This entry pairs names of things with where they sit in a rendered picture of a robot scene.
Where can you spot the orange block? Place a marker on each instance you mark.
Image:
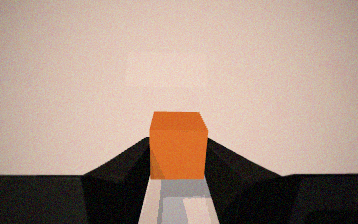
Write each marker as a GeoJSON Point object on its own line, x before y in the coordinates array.
{"type": "Point", "coordinates": [178, 142]}

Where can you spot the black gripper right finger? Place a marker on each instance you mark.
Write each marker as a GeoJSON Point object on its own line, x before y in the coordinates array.
{"type": "Point", "coordinates": [244, 192]}

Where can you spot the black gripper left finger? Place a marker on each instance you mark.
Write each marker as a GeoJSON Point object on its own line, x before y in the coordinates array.
{"type": "Point", "coordinates": [112, 193]}

